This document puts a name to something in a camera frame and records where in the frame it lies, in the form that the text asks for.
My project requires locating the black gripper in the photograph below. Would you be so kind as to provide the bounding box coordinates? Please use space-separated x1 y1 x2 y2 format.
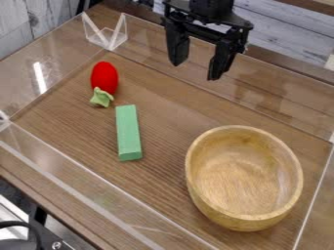
163 0 254 80

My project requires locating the green rectangular block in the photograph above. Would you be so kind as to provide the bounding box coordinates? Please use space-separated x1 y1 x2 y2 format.
117 104 142 161

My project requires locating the brown wooden bowl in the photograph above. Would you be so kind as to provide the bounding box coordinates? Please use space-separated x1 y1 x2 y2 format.
186 125 305 231

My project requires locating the red plush strawberry toy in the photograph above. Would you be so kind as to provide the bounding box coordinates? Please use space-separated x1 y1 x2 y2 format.
90 62 119 107

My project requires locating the clear acrylic corner bracket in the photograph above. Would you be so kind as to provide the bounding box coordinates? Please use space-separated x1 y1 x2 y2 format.
82 13 129 51

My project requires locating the clear acrylic tray wall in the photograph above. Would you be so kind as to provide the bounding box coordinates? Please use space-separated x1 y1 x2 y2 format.
0 111 217 250

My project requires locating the black table clamp bracket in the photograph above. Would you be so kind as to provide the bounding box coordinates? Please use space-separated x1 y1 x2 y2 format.
28 206 76 250

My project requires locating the black cable lower left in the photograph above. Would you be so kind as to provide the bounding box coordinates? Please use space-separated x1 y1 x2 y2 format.
0 220 44 250

